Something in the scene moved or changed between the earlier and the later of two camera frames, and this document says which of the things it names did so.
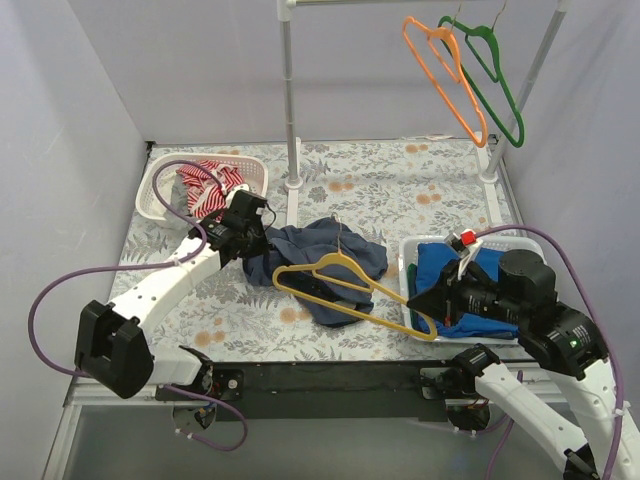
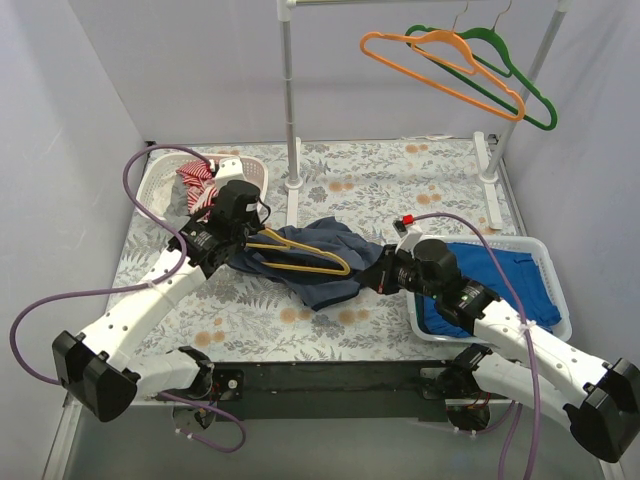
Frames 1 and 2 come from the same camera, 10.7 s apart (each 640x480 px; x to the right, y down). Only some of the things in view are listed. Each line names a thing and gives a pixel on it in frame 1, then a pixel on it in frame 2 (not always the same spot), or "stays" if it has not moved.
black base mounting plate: x=347 y=389 stays
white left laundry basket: x=253 y=168 stays
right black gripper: x=448 y=293 -> x=382 y=275
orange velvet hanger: x=441 y=30 -> x=477 y=69
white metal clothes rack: x=489 y=165 stays
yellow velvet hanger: x=432 y=333 -> x=286 y=244
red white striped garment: x=206 y=198 stays
